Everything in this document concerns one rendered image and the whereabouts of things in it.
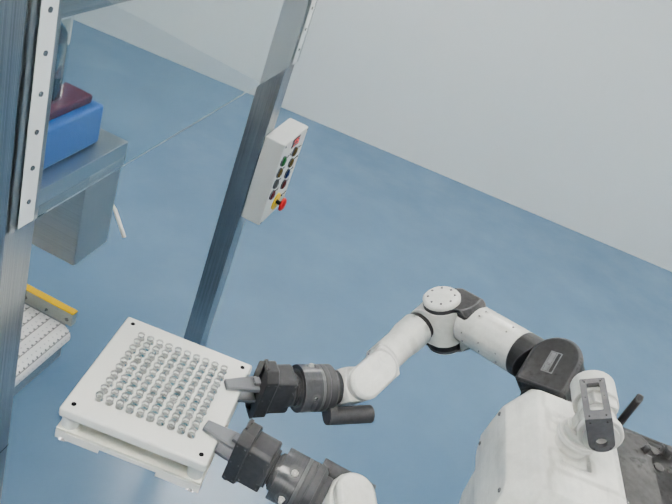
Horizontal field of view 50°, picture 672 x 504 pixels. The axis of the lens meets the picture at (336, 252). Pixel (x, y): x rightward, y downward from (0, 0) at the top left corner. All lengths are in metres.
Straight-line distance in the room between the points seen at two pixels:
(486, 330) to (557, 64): 3.40
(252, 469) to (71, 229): 0.53
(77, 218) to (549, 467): 0.88
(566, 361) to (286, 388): 0.49
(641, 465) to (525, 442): 0.19
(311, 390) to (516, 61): 3.61
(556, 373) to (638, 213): 3.84
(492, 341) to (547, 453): 0.33
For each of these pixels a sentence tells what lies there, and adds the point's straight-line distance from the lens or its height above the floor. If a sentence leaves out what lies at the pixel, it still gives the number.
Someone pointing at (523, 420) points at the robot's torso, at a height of 1.25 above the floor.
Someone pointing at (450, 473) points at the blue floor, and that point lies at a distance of 2.88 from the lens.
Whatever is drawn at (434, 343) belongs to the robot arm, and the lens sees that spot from 1.52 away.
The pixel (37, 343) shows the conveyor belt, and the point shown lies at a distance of 1.54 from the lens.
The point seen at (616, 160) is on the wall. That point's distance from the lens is 4.94.
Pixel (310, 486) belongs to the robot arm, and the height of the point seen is 1.09.
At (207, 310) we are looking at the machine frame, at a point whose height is 0.53.
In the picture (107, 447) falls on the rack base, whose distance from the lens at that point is 1.22.
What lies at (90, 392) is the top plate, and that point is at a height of 1.06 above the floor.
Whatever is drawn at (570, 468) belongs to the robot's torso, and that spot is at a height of 1.27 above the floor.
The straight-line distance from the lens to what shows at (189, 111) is 1.35.
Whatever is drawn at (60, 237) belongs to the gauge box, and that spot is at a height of 1.14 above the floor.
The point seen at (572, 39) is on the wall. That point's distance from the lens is 4.67.
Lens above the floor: 1.98
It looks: 33 degrees down
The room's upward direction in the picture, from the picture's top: 23 degrees clockwise
